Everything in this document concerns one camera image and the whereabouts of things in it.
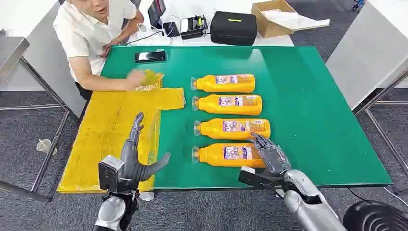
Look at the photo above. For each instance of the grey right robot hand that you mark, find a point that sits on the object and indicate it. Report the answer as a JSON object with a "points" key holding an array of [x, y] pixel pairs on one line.
{"points": [[272, 157]]}

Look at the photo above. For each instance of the person's right hand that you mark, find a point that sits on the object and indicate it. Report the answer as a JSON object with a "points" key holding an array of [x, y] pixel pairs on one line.
{"points": [[135, 79]]}

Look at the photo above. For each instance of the person's left hand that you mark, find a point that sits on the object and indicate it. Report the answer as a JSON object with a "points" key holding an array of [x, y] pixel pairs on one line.
{"points": [[105, 50]]}

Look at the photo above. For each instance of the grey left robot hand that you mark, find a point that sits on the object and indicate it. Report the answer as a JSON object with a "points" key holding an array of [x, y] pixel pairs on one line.
{"points": [[130, 162]]}

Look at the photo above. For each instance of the yellow plastic bag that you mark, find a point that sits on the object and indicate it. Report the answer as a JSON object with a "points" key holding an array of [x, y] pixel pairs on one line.
{"points": [[153, 81]]}

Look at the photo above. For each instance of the orange drink bottle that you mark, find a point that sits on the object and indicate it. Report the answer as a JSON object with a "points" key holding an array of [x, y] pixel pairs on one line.
{"points": [[223, 156], [223, 84], [229, 129], [226, 105]]}

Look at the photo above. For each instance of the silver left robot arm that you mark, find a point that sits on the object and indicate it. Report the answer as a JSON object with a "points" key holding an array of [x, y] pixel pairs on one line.
{"points": [[111, 212]]}

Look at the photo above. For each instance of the person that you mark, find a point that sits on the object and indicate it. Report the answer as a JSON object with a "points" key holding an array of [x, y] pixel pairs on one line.
{"points": [[86, 32]]}

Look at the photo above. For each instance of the black smartphone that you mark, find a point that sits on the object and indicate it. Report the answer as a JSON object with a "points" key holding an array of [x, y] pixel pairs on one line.
{"points": [[150, 56]]}

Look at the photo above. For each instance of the yellow sheet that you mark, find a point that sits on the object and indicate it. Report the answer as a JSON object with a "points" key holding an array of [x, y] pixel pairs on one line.
{"points": [[105, 127]]}

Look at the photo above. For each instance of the green table mat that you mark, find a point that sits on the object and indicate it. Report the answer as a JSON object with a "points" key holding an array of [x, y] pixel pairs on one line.
{"points": [[302, 111]]}

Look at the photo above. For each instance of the small black device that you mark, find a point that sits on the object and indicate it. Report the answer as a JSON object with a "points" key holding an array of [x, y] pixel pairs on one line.
{"points": [[171, 29]]}

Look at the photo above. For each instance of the dark laptop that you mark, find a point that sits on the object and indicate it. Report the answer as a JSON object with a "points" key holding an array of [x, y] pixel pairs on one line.
{"points": [[156, 12]]}

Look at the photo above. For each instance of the pale grey table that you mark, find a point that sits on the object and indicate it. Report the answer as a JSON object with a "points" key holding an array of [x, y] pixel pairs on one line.
{"points": [[366, 47], [41, 57]]}

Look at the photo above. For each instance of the black label printer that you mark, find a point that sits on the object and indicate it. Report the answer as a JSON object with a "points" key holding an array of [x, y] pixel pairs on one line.
{"points": [[192, 28]]}

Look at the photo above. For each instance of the clear plastic cup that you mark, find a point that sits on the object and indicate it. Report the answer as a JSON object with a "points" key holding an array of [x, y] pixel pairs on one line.
{"points": [[44, 146]]}

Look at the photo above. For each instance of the white table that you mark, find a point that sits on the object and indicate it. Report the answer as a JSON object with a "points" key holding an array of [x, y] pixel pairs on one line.
{"points": [[191, 8]]}

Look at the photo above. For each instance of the black carry case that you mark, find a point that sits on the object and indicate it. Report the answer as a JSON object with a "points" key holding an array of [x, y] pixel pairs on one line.
{"points": [[233, 28]]}

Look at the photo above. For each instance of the black ribbed round object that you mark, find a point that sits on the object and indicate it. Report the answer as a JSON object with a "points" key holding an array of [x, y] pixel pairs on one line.
{"points": [[376, 218]]}

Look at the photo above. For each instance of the cardboard box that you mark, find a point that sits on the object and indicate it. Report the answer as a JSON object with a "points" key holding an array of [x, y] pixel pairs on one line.
{"points": [[267, 28]]}

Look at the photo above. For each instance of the blue metal rack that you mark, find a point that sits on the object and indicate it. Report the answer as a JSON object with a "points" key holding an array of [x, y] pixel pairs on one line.
{"points": [[358, 3]]}

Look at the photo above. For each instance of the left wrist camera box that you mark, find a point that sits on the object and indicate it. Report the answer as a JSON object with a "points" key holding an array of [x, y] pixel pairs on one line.
{"points": [[110, 173]]}

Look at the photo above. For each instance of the steel frame table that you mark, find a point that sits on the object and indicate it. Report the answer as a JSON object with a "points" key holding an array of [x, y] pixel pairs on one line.
{"points": [[11, 51]]}

